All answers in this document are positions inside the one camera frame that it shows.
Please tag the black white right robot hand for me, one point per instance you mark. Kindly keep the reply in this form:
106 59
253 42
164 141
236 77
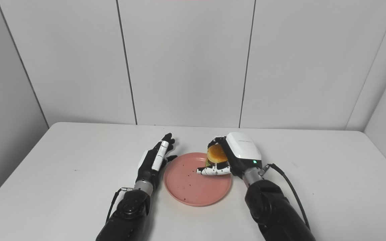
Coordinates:
243 150

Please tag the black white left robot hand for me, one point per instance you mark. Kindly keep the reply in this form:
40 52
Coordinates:
152 160

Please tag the toy hamburger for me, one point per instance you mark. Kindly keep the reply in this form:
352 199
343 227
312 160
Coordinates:
216 154

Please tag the pink round plate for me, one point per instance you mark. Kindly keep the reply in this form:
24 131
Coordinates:
193 187

